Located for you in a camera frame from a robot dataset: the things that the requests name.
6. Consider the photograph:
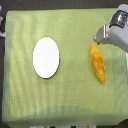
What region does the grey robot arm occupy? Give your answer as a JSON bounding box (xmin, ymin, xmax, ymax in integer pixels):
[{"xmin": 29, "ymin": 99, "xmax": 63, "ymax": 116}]
[{"xmin": 93, "ymin": 4, "xmax": 128, "ymax": 53}]

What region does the white oval plate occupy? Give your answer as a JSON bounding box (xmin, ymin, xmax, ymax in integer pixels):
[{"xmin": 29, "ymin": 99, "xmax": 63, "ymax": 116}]
[{"xmin": 33, "ymin": 37, "xmax": 60, "ymax": 79}]

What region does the green table cloth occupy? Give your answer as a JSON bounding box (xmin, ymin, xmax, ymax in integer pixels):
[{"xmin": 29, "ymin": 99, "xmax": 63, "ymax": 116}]
[{"xmin": 2, "ymin": 8, "xmax": 128, "ymax": 127}]

